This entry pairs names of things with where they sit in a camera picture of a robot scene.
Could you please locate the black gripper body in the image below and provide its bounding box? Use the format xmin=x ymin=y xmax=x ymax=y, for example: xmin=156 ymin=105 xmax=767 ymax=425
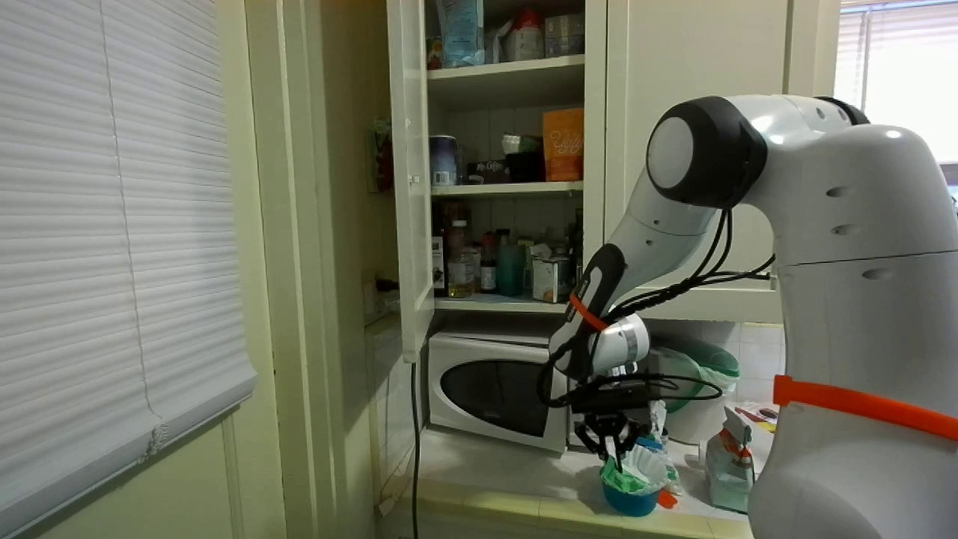
xmin=572 ymin=383 xmax=671 ymax=433

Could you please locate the green plastic packet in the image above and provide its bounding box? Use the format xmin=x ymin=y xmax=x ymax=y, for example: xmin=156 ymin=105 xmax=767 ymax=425
xmin=605 ymin=460 xmax=651 ymax=493

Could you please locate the white and blue carton packet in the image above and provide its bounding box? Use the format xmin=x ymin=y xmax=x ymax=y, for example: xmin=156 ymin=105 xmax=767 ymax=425
xmin=702 ymin=403 xmax=758 ymax=514

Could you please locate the blue plastic bowl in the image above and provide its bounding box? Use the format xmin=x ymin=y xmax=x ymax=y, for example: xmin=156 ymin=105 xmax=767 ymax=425
xmin=596 ymin=467 xmax=660 ymax=521

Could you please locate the blue packet on shelf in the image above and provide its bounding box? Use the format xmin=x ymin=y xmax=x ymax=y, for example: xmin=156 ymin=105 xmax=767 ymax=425
xmin=436 ymin=0 xmax=490 ymax=71

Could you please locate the green lidded plastic container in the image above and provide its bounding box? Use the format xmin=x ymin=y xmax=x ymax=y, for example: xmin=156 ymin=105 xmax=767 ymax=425
xmin=647 ymin=337 xmax=744 ymax=449

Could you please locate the white microwave oven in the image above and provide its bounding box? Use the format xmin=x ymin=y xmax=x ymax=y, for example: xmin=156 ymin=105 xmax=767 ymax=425
xmin=425 ymin=330 xmax=577 ymax=454

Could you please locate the printed paper sheet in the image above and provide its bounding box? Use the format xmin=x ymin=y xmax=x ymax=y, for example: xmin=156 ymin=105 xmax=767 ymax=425
xmin=734 ymin=398 xmax=777 ymax=433

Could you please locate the white tin can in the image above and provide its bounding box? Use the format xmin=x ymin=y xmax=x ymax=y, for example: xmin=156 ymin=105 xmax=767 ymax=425
xmin=530 ymin=250 xmax=572 ymax=306

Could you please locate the teal bottle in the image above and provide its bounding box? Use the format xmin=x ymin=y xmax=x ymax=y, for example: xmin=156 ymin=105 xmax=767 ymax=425
xmin=496 ymin=231 xmax=532 ymax=298

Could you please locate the tall glass spice jar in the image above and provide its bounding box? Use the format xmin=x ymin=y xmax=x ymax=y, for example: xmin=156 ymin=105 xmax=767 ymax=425
xmin=443 ymin=217 xmax=484 ymax=298

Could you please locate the black container with white lid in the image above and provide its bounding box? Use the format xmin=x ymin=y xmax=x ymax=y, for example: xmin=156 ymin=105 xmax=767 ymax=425
xmin=500 ymin=130 xmax=547 ymax=186

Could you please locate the orange box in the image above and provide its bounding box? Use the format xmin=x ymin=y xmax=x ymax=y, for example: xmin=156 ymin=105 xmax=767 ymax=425
xmin=538 ymin=105 xmax=587 ymax=186

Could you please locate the blue and white can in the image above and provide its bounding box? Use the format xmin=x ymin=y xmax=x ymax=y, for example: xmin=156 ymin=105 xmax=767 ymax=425
xmin=428 ymin=130 xmax=463 ymax=190

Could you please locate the open cream cabinet door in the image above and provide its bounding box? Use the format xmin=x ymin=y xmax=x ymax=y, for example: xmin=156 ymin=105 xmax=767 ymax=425
xmin=383 ymin=0 xmax=436 ymax=364

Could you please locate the closed cream cabinet door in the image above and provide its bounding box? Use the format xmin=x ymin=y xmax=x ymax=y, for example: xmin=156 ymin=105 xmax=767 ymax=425
xmin=600 ymin=0 xmax=794 ymax=327

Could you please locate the clear glass jar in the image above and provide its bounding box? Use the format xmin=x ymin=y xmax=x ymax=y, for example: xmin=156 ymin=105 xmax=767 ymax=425
xmin=542 ymin=9 xmax=587 ymax=59

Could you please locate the red lidded jar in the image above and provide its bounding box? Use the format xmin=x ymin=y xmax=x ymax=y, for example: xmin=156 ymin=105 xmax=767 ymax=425
xmin=500 ymin=5 xmax=547 ymax=63

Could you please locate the narrow white window blind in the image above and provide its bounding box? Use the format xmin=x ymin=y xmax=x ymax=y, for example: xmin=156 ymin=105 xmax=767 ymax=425
xmin=834 ymin=0 xmax=958 ymax=169

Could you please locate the wide white window blind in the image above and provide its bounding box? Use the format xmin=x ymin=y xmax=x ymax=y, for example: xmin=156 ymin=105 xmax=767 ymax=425
xmin=0 ymin=0 xmax=261 ymax=539

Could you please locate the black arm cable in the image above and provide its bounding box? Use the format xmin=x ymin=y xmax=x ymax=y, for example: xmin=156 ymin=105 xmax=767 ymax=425
xmin=536 ymin=205 xmax=777 ymax=412

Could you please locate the black hanging power cable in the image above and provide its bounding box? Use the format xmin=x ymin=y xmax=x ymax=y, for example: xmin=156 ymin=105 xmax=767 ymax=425
xmin=406 ymin=359 xmax=421 ymax=539

